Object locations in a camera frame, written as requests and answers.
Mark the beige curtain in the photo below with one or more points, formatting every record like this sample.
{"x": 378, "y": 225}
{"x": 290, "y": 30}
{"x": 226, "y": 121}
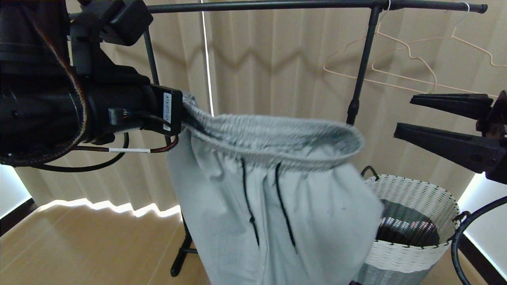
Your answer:
{"x": 277, "y": 59}

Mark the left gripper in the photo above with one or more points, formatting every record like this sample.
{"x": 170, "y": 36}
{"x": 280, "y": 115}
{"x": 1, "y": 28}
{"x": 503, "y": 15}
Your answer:
{"x": 119, "y": 111}

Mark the pink clothes hanger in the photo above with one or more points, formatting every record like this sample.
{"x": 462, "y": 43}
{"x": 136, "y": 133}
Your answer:
{"x": 471, "y": 45}
{"x": 416, "y": 57}

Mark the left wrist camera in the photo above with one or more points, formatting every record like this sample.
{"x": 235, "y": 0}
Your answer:
{"x": 128, "y": 19}

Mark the black clothes rack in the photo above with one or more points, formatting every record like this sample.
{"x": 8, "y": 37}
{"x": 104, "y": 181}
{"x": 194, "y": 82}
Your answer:
{"x": 277, "y": 5}

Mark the white laundry basket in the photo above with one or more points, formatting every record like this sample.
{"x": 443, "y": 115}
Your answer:
{"x": 412, "y": 257}

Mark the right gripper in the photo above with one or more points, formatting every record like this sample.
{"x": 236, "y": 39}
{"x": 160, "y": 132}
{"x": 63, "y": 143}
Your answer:
{"x": 495, "y": 134}

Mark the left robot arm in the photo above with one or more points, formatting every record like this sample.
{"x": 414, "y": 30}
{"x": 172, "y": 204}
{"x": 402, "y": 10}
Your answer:
{"x": 27, "y": 35}

